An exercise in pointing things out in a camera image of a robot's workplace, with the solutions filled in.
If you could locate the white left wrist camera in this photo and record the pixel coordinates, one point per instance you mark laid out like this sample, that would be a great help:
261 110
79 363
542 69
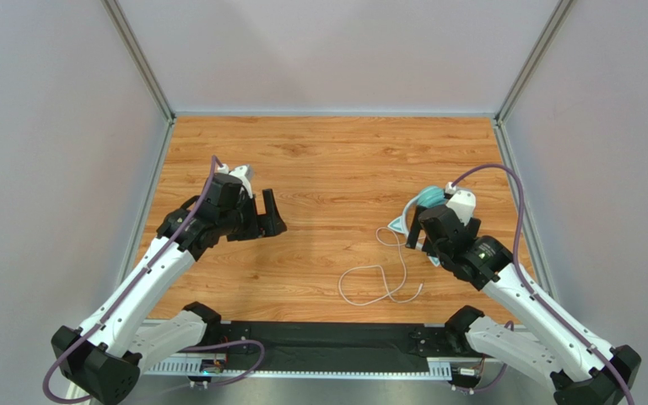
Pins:
244 173

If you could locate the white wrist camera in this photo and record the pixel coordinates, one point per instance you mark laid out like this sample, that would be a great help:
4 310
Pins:
462 201
244 173

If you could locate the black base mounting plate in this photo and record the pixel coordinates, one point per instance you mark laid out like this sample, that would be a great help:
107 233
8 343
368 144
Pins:
347 347

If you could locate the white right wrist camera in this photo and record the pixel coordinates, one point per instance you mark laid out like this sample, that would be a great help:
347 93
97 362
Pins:
462 201

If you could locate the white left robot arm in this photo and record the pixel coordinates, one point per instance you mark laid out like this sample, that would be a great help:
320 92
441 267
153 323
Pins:
133 292

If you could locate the teal cat-ear headphones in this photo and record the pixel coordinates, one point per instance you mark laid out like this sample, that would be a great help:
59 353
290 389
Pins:
430 196

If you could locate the aluminium front frame rail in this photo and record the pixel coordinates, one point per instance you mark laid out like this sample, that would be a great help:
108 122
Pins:
220 352

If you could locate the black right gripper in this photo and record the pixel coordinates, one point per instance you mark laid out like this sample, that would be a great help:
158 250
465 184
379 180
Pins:
423 234

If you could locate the aluminium left frame rail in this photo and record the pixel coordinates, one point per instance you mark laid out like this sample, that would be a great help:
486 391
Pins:
162 133

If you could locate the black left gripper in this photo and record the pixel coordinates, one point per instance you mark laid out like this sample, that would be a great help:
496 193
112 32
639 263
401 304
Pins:
270 224

